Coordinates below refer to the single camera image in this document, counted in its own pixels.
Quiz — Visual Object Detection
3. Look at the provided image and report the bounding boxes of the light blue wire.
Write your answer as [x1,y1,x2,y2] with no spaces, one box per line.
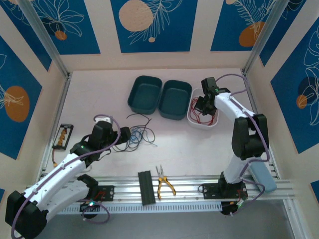
[131,126,157,147]

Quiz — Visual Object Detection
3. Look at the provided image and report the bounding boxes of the black wire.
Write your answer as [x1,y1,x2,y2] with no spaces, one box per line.
[111,113,158,152]

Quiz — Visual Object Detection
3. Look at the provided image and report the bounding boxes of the white plastic bin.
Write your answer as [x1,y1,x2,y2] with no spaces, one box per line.
[186,87,220,130]

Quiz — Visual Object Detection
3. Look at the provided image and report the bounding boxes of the teal plastic bin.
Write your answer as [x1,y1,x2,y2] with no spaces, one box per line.
[127,75,164,116]
[158,79,193,120]

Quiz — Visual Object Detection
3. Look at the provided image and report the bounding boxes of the black charging board with lead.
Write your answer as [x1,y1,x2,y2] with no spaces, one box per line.
[52,123,75,169]

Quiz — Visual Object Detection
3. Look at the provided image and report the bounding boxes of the black extrusion piece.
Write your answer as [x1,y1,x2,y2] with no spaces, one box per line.
[138,170,157,206]

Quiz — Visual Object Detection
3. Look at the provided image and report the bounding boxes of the small black controller board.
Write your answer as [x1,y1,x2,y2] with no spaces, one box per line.
[220,200,247,217]
[79,200,101,213]

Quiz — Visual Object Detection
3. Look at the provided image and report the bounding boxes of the light blue case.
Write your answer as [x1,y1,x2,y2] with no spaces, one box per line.
[248,161,278,194]

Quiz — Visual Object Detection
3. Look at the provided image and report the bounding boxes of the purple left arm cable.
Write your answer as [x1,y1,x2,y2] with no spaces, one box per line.
[11,114,122,239]

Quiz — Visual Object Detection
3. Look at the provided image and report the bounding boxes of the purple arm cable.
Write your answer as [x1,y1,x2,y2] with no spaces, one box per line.
[215,73,271,218]
[11,114,122,239]

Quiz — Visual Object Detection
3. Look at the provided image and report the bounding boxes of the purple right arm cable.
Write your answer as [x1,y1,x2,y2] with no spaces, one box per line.
[215,73,271,218]

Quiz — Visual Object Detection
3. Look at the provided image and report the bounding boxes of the aluminium side rail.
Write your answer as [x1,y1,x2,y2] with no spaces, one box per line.
[241,71,279,179]
[37,73,73,185]

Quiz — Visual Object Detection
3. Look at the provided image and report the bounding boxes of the yellow handled pliers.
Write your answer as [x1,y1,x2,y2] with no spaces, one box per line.
[155,165,177,200]

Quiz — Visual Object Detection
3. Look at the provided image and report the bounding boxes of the aluminium rail platform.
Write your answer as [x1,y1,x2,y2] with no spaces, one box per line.
[23,175,299,204]

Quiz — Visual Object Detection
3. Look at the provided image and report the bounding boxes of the white slotted cable duct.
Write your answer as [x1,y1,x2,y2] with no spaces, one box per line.
[59,201,223,215]

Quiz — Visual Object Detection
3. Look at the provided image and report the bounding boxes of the aluminium frame post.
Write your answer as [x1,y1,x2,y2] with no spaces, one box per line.
[18,0,72,79]
[243,0,290,74]

